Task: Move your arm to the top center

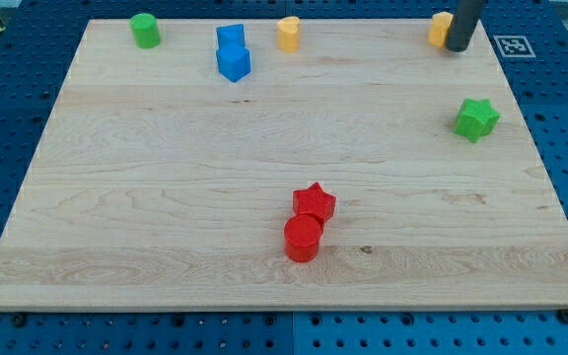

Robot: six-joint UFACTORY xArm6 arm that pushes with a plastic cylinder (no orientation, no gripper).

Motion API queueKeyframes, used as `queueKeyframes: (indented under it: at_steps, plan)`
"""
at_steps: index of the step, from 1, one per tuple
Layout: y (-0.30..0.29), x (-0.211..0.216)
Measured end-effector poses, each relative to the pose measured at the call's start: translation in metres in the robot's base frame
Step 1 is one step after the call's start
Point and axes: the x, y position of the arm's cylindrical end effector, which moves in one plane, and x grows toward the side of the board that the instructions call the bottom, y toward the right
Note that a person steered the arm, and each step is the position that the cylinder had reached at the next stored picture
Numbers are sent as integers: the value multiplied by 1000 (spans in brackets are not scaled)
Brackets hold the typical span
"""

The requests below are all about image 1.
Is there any red star block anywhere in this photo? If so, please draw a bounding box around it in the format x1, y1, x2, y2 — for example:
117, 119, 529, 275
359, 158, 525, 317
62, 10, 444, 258
292, 182, 336, 225

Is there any red cylinder block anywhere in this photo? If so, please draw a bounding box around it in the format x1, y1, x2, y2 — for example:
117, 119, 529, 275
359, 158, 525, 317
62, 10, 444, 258
284, 214, 323, 262

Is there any light wooden board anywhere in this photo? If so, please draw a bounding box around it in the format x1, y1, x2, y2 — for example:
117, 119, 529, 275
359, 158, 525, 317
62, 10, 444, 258
0, 19, 568, 313

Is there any yellow heart block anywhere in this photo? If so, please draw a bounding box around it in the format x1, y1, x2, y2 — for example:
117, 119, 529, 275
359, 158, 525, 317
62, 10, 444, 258
276, 16, 301, 53

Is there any blue block behind cube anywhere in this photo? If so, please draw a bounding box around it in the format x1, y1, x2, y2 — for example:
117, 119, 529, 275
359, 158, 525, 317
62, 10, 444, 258
216, 24, 246, 47

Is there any green star block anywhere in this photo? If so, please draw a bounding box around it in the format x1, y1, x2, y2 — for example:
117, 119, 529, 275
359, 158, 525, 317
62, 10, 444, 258
454, 98, 501, 143

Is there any green cylinder block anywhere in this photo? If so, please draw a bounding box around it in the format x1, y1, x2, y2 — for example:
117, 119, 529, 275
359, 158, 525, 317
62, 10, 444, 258
130, 13, 161, 49

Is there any yellow block top right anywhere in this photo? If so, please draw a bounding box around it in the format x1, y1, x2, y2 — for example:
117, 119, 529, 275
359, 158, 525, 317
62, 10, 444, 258
427, 12, 454, 47

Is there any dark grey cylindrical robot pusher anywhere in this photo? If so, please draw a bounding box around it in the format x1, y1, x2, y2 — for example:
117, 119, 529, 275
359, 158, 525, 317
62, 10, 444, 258
445, 0, 486, 52

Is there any white fiducial marker tag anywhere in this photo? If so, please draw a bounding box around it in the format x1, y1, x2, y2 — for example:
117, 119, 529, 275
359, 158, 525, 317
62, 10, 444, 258
494, 35, 535, 58

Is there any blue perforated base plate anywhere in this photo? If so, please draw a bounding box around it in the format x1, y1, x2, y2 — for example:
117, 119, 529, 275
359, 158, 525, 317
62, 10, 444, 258
0, 1, 568, 354

